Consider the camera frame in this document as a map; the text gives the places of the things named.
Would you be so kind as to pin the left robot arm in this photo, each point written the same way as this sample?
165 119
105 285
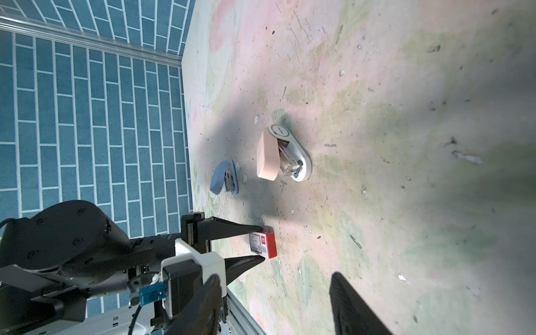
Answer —
71 268

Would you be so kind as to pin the red staple box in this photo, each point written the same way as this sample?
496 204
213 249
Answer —
263 243

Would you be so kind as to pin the pink white mini stapler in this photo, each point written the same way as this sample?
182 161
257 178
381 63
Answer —
280 154

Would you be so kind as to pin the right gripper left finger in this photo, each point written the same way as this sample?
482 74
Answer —
201 315

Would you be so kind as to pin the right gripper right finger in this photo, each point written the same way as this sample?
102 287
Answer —
351 313

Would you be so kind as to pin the blue mini stapler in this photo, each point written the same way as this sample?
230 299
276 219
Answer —
224 177

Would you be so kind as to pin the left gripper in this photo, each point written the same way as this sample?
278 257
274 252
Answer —
197 232

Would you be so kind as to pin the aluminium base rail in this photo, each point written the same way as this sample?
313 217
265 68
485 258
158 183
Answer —
236 320

